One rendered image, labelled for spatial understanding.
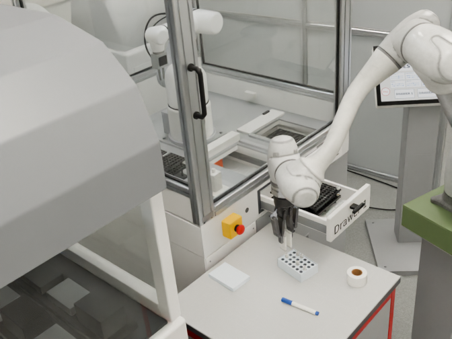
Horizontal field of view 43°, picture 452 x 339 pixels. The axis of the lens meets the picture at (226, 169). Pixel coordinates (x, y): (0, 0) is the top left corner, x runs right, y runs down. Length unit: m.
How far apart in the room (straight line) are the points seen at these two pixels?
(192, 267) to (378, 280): 0.70
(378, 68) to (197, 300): 0.98
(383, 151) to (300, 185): 2.42
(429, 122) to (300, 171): 1.49
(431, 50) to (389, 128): 2.33
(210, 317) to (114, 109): 0.88
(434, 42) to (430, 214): 0.80
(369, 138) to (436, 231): 1.92
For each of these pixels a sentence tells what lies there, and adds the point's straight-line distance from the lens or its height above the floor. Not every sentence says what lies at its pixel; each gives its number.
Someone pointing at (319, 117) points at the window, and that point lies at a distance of 2.56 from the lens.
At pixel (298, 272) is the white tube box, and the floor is 0.80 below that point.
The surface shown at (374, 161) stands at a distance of 4.17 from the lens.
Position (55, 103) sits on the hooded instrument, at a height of 1.66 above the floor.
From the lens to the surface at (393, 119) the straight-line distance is 3.97.
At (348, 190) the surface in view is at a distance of 2.35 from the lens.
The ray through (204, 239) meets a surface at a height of 0.88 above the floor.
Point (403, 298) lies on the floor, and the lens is 3.20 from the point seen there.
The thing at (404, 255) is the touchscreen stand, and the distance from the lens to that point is 3.43.
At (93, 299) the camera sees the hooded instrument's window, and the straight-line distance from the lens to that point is 1.50.
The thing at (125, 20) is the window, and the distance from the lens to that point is 1.97.
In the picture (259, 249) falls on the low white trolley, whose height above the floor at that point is 0.76.
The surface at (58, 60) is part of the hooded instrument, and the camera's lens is 1.40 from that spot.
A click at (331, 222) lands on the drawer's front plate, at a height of 0.91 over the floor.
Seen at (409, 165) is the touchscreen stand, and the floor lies 0.56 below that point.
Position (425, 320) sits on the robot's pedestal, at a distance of 2.69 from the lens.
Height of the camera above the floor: 2.13
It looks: 29 degrees down
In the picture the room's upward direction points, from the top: 5 degrees counter-clockwise
